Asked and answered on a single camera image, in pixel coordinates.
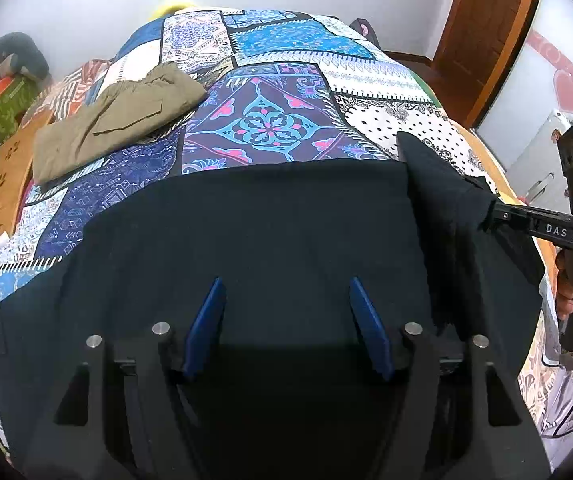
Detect pink heart wall stickers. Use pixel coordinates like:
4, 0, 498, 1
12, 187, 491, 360
526, 30, 573, 116

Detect olive green pants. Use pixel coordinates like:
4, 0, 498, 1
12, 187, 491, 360
32, 62, 208, 186

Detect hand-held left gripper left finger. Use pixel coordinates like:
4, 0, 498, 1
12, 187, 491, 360
9, 277, 227, 480

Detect dark cloth item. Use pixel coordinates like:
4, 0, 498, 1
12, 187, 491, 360
351, 17, 382, 46

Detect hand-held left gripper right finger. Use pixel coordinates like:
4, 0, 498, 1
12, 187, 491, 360
349, 276, 552, 480

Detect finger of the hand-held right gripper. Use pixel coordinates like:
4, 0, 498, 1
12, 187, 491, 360
483, 200, 537, 236

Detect brown wooden door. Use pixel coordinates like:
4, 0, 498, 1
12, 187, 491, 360
429, 0, 547, 128

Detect wooden folding table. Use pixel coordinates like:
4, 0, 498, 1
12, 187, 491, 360
0, 105, 67, 291

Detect white cabinet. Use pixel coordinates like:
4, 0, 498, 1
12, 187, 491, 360
506, 110, 573, 206

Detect grey plush pillow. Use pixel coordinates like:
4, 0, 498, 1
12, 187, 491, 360
0, 32, 50, 81

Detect green patterned bag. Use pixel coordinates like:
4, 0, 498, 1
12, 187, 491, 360
0, 77, 40, 161

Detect patchwork printed blanket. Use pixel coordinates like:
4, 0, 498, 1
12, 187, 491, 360
0, 7, 573, 461

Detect black pants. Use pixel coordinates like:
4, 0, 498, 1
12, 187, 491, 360
0, 131, 557, 480

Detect black cable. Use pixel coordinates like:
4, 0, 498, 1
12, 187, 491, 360
550, 350, 573, 436

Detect orange striped cloth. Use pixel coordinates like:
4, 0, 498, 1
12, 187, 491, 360
21, 60, 112, 126

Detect yellow curved tube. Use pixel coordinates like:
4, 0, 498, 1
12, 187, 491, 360
149, 0, 200, 18

